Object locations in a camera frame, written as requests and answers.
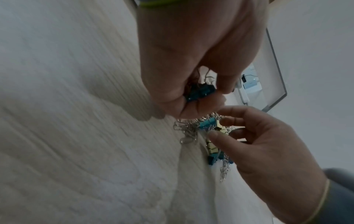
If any person's right hand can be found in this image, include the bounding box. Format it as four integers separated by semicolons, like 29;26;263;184
206;106;330;220

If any person's left hand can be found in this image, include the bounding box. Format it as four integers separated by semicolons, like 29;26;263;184
136;0;268;119

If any bunch of blue binder clips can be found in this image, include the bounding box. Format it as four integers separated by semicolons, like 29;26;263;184
183;83;222;166

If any bunch of yellow binder clips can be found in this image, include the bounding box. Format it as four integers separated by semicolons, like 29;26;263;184
206;122;235;155

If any pile of silver paper clips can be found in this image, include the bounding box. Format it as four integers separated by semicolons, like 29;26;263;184
173;113;236;183

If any white power strip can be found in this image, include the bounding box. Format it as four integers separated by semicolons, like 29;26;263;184
236;73;262;104

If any gray right wrist marker band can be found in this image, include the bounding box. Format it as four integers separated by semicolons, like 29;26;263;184
302;167;354;224

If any white desk divider panel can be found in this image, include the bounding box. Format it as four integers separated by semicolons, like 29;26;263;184
266;0;354;97

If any gray metal divider bracket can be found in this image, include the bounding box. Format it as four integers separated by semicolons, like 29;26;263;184
261;28;288;113

